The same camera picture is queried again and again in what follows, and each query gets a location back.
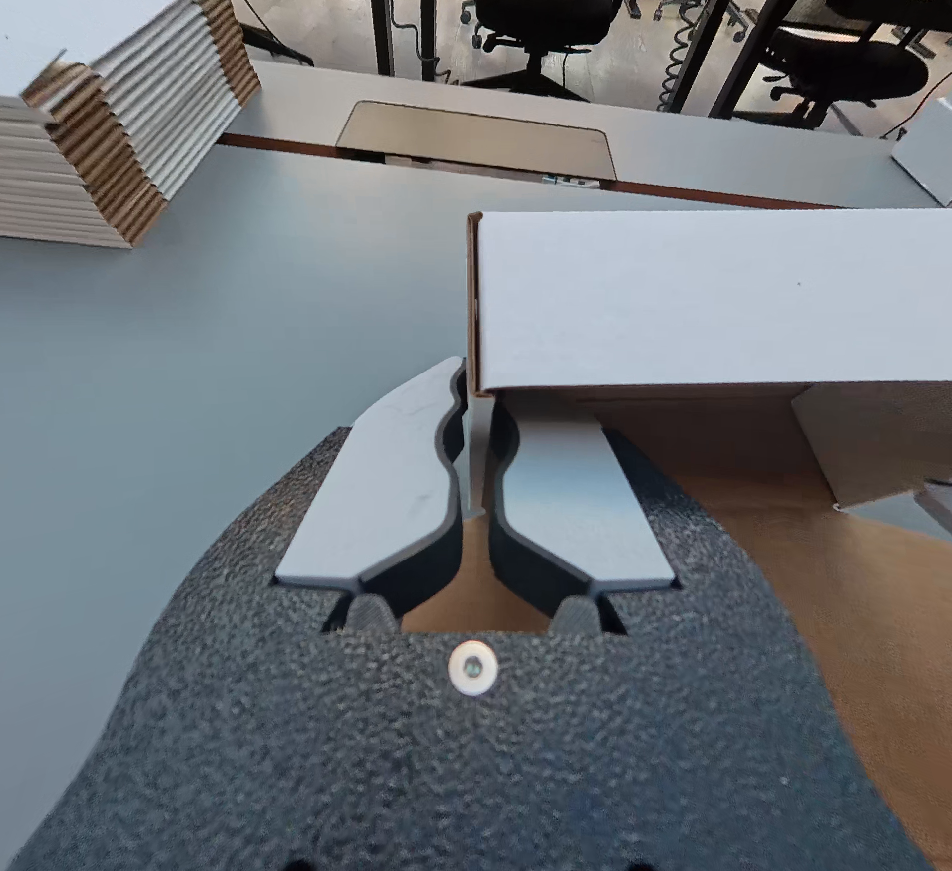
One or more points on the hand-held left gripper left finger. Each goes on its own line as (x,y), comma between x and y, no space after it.
(372,491)

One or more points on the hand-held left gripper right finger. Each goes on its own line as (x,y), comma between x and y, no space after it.
(580,499)

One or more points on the white cardboard box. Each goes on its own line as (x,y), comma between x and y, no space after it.
(669,291)

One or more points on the stack of folded white boxes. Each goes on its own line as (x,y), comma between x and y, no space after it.
(930,149)

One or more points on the pile of flat cardboard sheets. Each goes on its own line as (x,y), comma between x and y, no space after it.
(111,15)

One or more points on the black desk frame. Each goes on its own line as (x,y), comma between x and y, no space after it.
(381,8)
(751,41)

